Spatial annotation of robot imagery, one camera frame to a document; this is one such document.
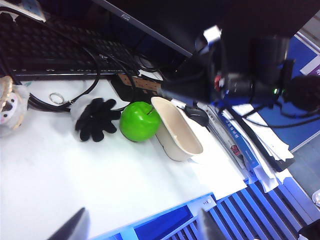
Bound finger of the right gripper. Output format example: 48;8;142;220
159;79;211;104

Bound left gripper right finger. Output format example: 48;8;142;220
198;208;226;240

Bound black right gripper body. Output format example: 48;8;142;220
204;42;254;101

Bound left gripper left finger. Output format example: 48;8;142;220
47;206;90;240

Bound reversible white black plush octopus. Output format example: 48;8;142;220
48;92;122;143

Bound cream paper lunch box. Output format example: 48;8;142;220
150;96;204;162

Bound black computer mouse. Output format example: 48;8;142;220
183;104;210;127

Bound blue slatted panel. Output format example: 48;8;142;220
172;174;320;240

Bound green plastic apple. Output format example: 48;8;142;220
119;101;161;143

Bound blue book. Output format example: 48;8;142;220
206;102;262;182

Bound large black computer monitor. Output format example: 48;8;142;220
91;0;317;76

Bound white purple poster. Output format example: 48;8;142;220
299;43;320;77

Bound white paper stack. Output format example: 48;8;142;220
222;104;295;193

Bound penguin plush with straw hat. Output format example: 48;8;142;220
0;75;30;138

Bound black computer keyboard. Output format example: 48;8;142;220
0;12;141;81

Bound white printed papers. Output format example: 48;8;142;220
13;0;47;23

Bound thick black looped cable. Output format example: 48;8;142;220
26;46;101;115

